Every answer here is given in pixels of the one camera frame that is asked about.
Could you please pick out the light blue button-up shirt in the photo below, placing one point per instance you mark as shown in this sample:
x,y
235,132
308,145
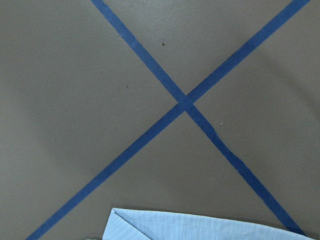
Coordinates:
x,y
130,224

